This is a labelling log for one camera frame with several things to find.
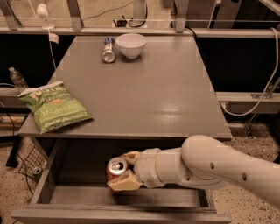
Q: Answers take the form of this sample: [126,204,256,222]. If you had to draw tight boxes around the white bowl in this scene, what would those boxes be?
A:
[115,33,147,59]

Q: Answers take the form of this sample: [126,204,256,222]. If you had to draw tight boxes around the white round lamp device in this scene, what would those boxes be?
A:
[36,3,54,31]

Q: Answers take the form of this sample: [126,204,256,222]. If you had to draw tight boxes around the black power adapter with cable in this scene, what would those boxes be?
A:
[113,0,148,28]

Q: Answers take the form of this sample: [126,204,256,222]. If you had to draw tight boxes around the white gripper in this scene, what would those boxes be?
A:
[107,148,164,192]

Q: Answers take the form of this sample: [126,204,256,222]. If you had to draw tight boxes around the green jalapeno chip bag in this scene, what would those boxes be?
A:
[18,81,92,134]

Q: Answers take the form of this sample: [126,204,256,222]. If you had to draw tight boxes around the black wire basket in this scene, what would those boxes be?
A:
[18,146,46,183]

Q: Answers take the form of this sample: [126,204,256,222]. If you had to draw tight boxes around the silver blue can lying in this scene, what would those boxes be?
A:
[102,37,116,63]

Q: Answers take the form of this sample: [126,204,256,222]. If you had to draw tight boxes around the red coke can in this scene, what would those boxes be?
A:
[106,157,128,180]

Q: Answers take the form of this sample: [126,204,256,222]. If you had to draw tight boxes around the grey cabinet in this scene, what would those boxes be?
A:
[20,36,231,172]

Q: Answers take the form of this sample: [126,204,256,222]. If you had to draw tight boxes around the open grey top drawer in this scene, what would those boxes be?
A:
[11,139,231,224]

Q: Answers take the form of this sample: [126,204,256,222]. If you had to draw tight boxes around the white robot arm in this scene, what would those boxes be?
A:
[106,135,280,207]

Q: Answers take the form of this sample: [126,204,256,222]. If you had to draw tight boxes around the clear plastic water bottle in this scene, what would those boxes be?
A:
[9,67,28,88]

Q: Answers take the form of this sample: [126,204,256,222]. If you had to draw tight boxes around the white cable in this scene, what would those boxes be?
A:
[46,28,60,71]

